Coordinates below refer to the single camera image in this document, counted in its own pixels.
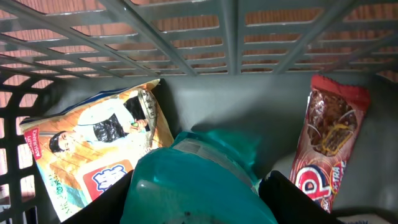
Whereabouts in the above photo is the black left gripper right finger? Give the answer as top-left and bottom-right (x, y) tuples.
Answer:
(259, 170), (341, 224)

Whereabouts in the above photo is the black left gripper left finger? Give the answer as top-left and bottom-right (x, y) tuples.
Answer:
(62, 170), (133, 224)

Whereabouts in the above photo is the large yellow snack bag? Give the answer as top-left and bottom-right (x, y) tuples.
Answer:
(20, 79), (174, 221)

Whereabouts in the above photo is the teal liquid bottle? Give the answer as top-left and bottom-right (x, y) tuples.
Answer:
(120, 130), (277, 224)

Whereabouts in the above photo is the red chocolate bar wrapper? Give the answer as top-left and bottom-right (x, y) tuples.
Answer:
(289, 75), (371, 212)

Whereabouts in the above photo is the grey plastic lattice basket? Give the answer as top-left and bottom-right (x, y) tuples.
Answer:
(1, 1), (397, 223)

